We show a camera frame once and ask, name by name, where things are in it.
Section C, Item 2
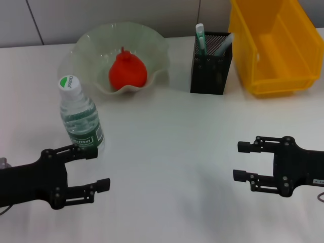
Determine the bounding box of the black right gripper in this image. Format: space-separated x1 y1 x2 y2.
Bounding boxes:
232 136 324 197

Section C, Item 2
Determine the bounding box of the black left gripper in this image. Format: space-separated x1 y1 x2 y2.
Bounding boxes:
0 144 111 210

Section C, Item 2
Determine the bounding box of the clear green-label water bottle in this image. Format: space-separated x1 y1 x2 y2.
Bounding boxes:
57 75 106 155

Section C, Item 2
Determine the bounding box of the red-orange toy orange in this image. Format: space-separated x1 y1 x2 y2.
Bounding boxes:
108 46 148 91

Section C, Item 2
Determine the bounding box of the grey marker pen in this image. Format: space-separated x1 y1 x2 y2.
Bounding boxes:
214 33 234 56

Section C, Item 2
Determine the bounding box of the mint green pen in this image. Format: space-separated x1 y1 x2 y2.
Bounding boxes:
195 23 207 56

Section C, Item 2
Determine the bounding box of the black mesh pen holder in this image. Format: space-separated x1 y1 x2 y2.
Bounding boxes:
190 31 233 95

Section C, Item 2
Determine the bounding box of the pale green glass fruit plate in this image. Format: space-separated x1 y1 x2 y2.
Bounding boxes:
70 22 170 96

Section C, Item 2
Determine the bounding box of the yellow plastic bin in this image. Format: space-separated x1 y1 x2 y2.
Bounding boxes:
227 0 324 98

